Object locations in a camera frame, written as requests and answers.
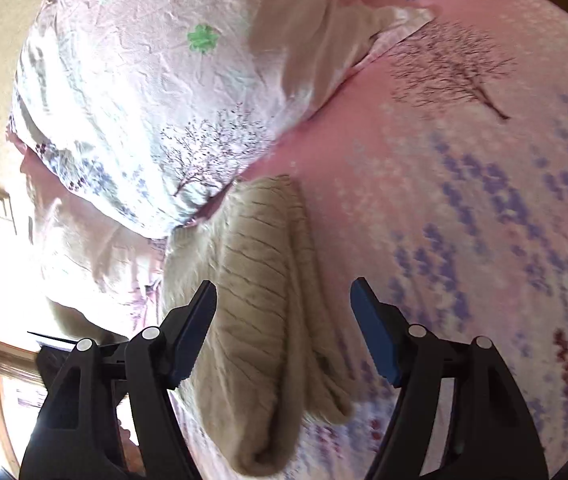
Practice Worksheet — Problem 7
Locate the cream cable-knit sweater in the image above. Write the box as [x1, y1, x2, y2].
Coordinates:
[161, 174, 355, 476]

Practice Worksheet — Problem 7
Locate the white floral pillow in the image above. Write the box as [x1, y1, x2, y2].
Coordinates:
[26, 180, 175, 341]

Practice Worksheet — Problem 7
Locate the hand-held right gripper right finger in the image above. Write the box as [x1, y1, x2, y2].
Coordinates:
[350, 277, 551, 480]

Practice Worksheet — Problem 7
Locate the wall fixture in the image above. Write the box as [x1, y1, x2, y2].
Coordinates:
[0, 184, 18, 237]

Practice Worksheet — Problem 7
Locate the pink floral bed sheet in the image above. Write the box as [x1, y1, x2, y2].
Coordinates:
[144, 0, 568, 480]

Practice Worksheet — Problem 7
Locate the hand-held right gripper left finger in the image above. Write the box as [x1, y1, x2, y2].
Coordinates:
[18, 280, 219, 480]

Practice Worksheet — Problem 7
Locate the white pillow with tree print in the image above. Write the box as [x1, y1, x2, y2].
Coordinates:
[8, 0, 436, 241]

